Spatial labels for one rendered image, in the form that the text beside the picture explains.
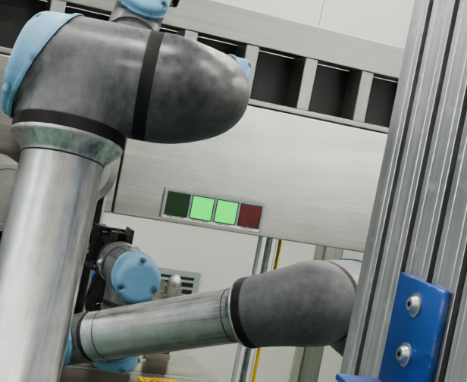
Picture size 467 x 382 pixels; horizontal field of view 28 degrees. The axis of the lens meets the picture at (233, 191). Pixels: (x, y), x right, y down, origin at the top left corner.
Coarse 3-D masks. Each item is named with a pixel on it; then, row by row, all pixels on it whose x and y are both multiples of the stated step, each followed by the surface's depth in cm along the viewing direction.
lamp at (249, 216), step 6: (246, 210) 223; (252, 210) 223; (258, 210) 224; (240, 216) 222; (246, 216) 223; (252, 216) 223; (258, 216) 224; (240, 222) 223; (246, 222) 223; (252, 222) 224; (258, 222) 224
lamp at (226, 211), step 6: (222, 204) 220; (228, 204) 221; (234, 204) 222; (216, 210) 220; (222, 210) 221; (228, 210) 221; (234, 210) 222; (216, 216) 220; (222, 216) 221; (228, 216) 221; (234, 216) 222; (222, 222) 221; (228, 222) 222
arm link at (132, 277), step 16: (112, 256) 154; (128, 256) 150; (144, 256) 150; (112, 272) 149; (128, 272) 147; (144, 272) 148; (112, 288) 150; (128, 288) 148; (144, 288) 148; (128, 304) 150
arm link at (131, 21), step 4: (116, 20) 139; (120, 20) 138; (124, 20) 138; (128, 20) 138; (132, 20) 138; (136, 20) 138; (140, 20) 139; (128, 24) 138; (132, 24) 138; (136, 24) 138; (140, 24) 138; (144, 24) 139; (148, 24) 139; (144, 28) 138; (148, 28) 139
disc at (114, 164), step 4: (116, 160) 179; (112, 164) 179; (116, 164) 179; (112, 168) 179; (116, 168) 179; (112, 172) 179; (116, 172) 179; (112, 176) 179; (116, 176) 179; (108, 180) 179; (112, 180) 179; (108, 184) 179; (112, 184) 179; (104, 188) 178; (108, 188) 179; (100, 192) 178; (104, 192) 179; (100, 196) 178
